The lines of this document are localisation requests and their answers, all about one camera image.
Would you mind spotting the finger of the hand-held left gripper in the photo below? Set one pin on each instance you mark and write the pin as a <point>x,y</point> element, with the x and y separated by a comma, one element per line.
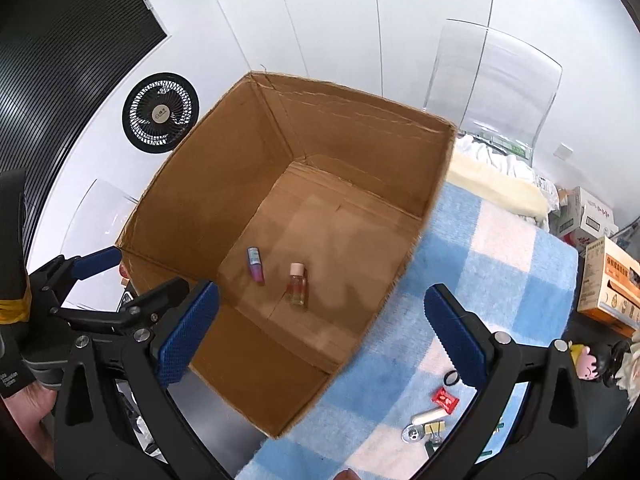
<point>95,264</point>
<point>160,296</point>

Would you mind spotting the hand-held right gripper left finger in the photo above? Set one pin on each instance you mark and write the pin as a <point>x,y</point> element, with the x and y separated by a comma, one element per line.
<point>187,335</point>

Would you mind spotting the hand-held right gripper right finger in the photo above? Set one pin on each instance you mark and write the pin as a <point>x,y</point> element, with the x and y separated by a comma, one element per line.
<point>455,340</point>

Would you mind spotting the red snack packet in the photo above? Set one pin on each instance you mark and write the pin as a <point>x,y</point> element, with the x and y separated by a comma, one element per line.
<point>445,401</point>

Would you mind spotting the small white tube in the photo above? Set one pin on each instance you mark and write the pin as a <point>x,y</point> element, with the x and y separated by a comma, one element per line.
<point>427,416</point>

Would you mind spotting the yellow binder clip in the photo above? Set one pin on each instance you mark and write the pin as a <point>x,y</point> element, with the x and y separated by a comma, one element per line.
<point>432,430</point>

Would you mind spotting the round metal cap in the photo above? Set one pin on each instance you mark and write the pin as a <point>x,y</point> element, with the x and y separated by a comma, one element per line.
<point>411,435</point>

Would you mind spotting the brown cardboard box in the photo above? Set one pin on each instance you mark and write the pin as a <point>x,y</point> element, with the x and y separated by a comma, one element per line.
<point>350,170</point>

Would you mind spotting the person's left hand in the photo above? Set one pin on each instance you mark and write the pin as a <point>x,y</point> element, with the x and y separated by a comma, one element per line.
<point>30,415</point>

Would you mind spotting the blue white checkered blanket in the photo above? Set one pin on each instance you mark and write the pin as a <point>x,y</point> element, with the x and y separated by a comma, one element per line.
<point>500,280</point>

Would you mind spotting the small purple bottle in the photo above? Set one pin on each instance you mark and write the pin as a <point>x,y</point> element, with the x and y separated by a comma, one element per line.
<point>256,267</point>

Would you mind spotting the cartoon boy doll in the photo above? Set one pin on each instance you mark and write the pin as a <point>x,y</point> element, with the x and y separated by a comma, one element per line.
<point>585,362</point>

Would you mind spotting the orange printed carton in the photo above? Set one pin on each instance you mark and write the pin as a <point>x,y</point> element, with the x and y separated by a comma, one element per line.
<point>600,285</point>

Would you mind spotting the cream folded blanket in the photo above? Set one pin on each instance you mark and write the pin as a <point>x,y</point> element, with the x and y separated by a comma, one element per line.
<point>495,187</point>

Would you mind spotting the black round fan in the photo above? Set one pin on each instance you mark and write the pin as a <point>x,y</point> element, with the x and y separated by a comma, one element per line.
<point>160,112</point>

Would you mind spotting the cream fluffy cloth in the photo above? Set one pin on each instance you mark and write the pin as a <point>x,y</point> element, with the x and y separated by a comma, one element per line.
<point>631,360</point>

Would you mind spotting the white green printed carton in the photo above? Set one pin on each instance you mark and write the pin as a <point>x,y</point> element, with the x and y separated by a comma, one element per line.
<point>590,220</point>

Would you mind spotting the black window blind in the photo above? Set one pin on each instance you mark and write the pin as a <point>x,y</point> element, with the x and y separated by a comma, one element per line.
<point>60,85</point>

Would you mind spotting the transparent acrylic chair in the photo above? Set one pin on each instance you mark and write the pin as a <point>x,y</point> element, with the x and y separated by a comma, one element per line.
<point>500,85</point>

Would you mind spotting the white wall socket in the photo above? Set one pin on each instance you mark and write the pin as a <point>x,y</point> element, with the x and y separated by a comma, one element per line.
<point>563,150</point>

